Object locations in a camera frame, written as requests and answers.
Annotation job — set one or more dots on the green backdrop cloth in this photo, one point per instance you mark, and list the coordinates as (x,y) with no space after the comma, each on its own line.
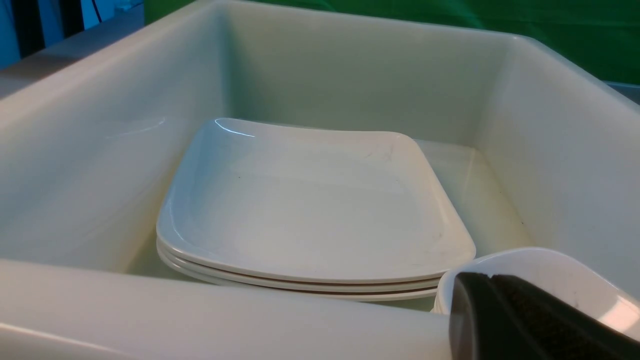
(450,20)

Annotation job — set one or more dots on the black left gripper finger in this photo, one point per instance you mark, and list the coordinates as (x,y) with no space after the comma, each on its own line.
(504,317)

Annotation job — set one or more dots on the middle white square plate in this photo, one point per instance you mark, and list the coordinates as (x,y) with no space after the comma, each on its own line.
(219,274)

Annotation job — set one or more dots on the large white plastic tub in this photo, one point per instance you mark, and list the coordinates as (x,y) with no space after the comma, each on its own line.
(529,146)

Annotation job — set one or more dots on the white bowl in tub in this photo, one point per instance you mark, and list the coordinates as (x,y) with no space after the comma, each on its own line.
(561,276)

